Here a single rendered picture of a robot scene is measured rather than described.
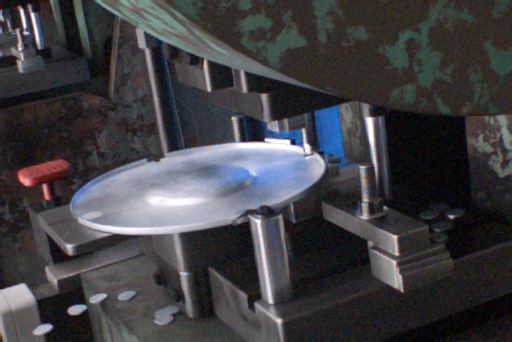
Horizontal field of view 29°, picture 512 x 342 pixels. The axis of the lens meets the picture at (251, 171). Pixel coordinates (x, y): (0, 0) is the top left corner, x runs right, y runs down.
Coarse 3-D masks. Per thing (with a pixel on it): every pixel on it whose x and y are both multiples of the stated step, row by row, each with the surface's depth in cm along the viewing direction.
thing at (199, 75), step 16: (176, 48) 107; (176, 64) 110; (192, 64) 102; (208, 64) 102; (192, 80) 106; (208, 80) 103; (224, 80) 103; (240, 80) 102; (256, 80) 102; (272, 80) 103
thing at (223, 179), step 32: (160, 160) 123; (192, 160) 120; (224, 160) 118; (256, 160) 116; (288, 160) 114; (320, 160) 112; (96, 192) 113; (128, 192) 111; (160, 192) 107; (192, 192) 106; (224, 192) 105; (256, 192) 104; (288, 192) 103; (96, 224) 100; (128, 224) 100; (160, 224) 99; (192, 224) 96; (224, 224) 96
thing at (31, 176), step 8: (56, 160) 139; (64, 160) 138; (24, 168) 137; (32, 168) 136; (40, 168) 135; (48, 168) 135; (56, 168) 134; (64, 168) 134; (24, 176) 133; (32, 176) 132; (40, 176) 133; (48, 176) 133; (56, 176) 134; (64, 176) 134; (24, 184) 133; (32, 184) 133; (40, 184) 133; (48, 184) 136; (48, 192) 136
